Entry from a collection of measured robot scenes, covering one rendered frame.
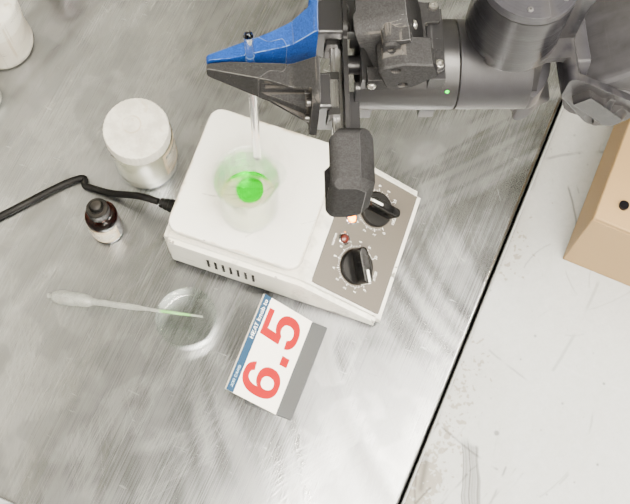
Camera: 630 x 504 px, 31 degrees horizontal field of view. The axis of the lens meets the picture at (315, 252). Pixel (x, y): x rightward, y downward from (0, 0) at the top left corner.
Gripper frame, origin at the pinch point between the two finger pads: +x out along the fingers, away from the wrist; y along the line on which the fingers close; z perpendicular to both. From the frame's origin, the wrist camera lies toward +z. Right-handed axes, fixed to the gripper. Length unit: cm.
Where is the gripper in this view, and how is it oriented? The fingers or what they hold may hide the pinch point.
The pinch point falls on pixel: (261, 65)
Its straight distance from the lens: 73.8
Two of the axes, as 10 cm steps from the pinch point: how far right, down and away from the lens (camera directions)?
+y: 0.3, 9.6, -3.0
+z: 0.5, -3.0, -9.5
